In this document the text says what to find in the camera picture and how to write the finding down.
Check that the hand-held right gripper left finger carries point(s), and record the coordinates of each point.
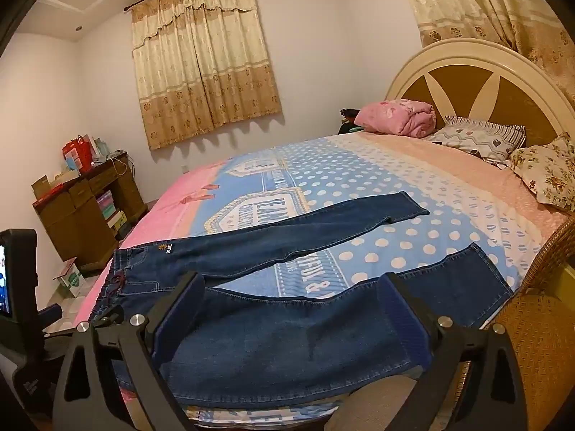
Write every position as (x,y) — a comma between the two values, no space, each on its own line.
(179,307)

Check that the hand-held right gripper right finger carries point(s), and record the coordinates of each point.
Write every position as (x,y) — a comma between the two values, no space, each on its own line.
(400,318)

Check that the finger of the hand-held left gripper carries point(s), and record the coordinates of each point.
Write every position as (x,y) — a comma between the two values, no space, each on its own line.
(51,313)

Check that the blue denim jeans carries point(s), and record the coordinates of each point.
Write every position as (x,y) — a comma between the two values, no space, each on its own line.
(269,341)

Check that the white and green carton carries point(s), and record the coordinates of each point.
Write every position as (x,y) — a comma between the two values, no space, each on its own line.
(69,278)

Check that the brown wooden desk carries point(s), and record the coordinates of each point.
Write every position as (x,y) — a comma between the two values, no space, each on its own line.
(76,220)

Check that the brown cardboard box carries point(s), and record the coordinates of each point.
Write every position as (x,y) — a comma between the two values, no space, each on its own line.
(41,186)

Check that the stack of pastel boxes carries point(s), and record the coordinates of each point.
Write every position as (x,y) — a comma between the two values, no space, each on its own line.
(112,215)

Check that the light blue box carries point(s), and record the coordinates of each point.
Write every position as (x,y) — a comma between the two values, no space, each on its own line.
(72,159)

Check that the wicker chair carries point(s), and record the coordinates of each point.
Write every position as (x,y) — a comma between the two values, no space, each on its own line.
(539,345)

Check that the red paper bag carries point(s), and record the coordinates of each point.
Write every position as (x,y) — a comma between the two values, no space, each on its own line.
(83,150)

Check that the pink and blue printed blanket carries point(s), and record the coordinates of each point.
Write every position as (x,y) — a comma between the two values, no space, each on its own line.
(359,175)

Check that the striped heart print pillow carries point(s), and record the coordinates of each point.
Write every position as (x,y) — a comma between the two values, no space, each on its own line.
(480,139)

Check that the pink pillow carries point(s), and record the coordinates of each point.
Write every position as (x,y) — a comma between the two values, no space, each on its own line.
(395,116)

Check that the dark clothes pile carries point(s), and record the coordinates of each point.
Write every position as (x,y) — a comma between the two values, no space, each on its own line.
(348,119)

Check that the floral print pillow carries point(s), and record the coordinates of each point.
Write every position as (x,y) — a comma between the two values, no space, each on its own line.
(548,170)

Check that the beige floral window curtain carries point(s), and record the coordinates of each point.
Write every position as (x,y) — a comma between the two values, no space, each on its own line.
(202,63)

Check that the cream and brown bed headboard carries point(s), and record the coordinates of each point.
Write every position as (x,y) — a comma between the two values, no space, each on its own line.
(453,54)

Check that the beige floral corner curtain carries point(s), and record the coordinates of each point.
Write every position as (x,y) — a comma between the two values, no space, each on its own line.
(485,4)

